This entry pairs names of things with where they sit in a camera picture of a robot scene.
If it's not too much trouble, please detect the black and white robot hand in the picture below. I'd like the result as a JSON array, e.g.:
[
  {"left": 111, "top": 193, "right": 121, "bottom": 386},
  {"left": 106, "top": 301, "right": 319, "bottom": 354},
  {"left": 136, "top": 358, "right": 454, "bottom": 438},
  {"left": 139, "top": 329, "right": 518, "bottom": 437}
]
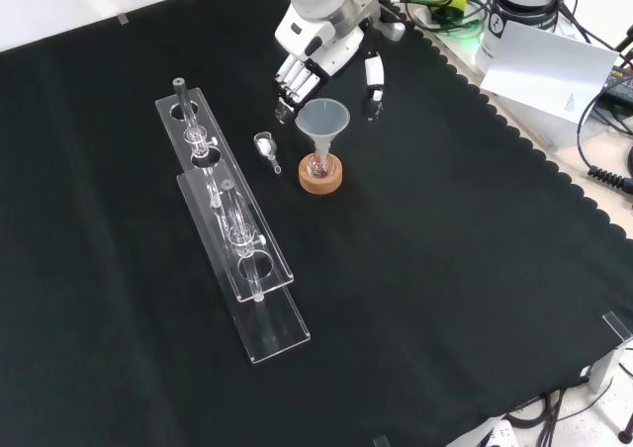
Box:
[{"left": 273, "top": 7, "right": 387, "bottom": 125}]

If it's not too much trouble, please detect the translucent plastic funnel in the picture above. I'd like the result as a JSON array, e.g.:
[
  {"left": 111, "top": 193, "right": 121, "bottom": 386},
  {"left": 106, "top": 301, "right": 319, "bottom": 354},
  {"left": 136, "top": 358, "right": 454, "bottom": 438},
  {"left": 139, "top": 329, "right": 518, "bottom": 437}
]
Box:
[{"left": 294, "top": 98, "right": 351, "bottom": 167}]

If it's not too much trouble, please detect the clear glass weighing funnel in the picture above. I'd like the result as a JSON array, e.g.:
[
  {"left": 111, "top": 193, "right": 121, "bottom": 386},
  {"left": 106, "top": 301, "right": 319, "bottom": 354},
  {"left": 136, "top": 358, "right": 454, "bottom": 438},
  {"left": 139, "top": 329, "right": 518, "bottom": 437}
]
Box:
[{"left": 252, "top": 131, "right": 285, "bottom": 176}]

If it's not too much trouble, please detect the clear round-bottom flask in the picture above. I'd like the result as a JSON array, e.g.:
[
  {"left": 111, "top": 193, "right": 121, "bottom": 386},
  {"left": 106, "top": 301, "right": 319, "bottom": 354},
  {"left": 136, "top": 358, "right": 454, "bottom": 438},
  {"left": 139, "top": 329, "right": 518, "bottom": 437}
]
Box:
[{"left": 305, "top": 150, "right": 331, "bottom": 180}]

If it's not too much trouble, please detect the clear acrylic funnel stand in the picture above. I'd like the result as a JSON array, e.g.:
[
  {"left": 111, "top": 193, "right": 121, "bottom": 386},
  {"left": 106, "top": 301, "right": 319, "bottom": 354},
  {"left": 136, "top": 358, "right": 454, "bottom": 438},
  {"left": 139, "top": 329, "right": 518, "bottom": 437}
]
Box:
[{"left": 154, "top": 76, "right": 312, "bottom": 365}]

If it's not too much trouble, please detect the black cloth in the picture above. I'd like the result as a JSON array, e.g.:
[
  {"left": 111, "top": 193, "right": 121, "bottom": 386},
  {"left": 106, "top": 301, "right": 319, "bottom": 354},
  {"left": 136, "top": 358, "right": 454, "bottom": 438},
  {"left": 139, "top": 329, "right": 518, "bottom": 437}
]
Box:
[{"left": 0, "top": 0, "right": 633, "bottom": 447}]

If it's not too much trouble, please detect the pale board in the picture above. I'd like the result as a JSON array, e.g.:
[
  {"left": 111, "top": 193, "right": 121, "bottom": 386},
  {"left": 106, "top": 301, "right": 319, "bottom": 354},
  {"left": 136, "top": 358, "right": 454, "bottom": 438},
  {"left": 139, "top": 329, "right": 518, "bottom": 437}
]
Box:
[{"left": 478, "top": 21, "right": 620, "bottom": 125}]

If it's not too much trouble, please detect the black power adapter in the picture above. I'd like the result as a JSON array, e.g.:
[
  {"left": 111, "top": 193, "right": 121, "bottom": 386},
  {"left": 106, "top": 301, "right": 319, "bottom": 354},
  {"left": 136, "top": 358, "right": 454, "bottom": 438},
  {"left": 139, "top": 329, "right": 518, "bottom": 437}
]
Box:
[{"left": 605, "top": 64, "right": 633, "bottom": 100}]

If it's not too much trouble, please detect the white power strip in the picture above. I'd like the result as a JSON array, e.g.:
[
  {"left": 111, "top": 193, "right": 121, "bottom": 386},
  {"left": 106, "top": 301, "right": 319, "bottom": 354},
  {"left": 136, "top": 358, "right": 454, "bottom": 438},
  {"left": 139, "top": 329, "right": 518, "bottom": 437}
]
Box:
[{"left": 472, "top": 416, "right": 517, "bottom": 447}]

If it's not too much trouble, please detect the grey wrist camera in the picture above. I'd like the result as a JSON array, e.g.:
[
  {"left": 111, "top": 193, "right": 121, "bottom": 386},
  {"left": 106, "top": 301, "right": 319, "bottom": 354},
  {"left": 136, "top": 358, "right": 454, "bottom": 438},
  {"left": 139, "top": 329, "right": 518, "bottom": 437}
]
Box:
[{"left": 376, "top": 18, "right": 408, "bottom": 43}]

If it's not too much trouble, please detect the cork ring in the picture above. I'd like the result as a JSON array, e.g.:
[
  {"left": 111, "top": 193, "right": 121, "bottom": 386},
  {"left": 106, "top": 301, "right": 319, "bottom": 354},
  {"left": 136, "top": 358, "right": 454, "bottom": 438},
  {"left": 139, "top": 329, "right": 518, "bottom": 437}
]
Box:
[{"left": 298, "top": 152, "right": 344, "bottom": 197}]

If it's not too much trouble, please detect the black coiled cable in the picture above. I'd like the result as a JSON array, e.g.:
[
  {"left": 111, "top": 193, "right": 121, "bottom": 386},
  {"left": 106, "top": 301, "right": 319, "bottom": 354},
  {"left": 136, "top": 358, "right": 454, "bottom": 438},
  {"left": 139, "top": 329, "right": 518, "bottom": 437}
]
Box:
[{"left": 576, "top": 95, "right": 633, "bottom": 197}]

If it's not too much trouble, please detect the grey metal bracket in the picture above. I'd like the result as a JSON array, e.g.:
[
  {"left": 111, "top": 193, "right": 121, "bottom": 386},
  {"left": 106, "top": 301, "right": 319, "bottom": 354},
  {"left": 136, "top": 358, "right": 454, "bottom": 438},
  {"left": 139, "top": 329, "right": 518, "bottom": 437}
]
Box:
[{"left": 587, "top": 311, "right": 633, "bottom": 394}]

